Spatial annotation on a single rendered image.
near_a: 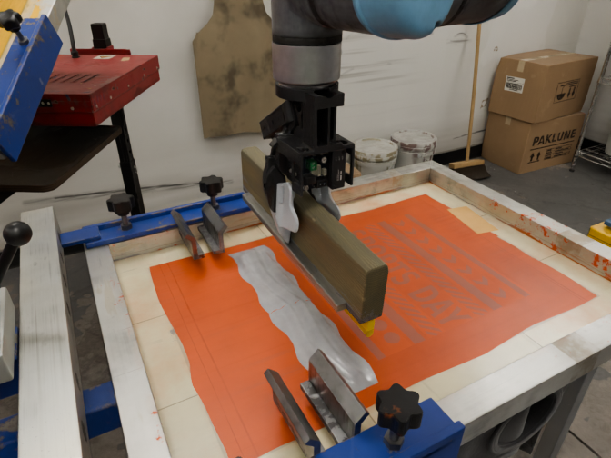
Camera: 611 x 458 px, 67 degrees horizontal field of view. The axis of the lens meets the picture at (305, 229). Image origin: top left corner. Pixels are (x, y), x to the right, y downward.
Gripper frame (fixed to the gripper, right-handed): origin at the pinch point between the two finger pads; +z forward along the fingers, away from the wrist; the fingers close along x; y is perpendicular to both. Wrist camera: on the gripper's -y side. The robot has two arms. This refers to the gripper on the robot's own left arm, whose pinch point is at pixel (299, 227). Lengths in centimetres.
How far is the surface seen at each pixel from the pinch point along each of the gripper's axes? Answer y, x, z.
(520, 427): 21, 31, 37
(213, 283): -11.4, -10.1, 13.6
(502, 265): 7.1, 35.4, 13.6
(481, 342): 18.8, 18.4, 13.7
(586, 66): -160, 314, 34
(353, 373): 15.7, -0.7, 13.0
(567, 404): 13, 66, 62
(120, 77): -104, -8, -1
